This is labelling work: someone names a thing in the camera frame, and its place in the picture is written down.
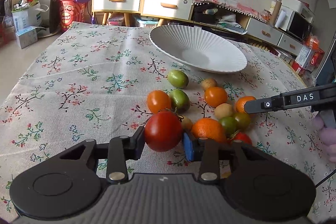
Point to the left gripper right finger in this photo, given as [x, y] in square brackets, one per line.
[210, 153]

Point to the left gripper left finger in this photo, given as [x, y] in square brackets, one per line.
[116, 153]

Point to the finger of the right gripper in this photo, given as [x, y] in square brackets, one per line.
[283, 101]

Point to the large orange mandarin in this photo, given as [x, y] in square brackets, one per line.
[209, 128]

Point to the dark green tomato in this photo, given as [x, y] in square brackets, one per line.
[229, 125]

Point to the small red tomato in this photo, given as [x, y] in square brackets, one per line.
[242, 137]

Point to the tan longan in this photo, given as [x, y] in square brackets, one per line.
[186, 123]
[223, 110]
[208, 83]

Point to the large red tomato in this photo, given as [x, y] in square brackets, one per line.
[163, 131]

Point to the small orange mandarin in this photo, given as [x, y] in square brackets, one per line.
[240, 103]

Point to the orange tomato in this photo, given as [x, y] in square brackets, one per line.
[158, 100]
[215, 96]

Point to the green fruit near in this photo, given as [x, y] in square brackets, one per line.
[180, 101]

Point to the green fruit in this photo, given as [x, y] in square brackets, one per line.
[178, 79]
[180, 101]

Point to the green fruit far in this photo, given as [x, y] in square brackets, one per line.
[178, 79]

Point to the white microwave oven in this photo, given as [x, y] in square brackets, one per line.
[296, 23]

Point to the white ribbed plate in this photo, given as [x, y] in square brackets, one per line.
[198, 49]

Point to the low tv cabinet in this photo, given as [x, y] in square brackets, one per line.
[243, 23]

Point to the red drum box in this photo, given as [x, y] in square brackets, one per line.
[71, 11]

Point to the white cardboard box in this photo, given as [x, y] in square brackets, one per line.
[27, 17]

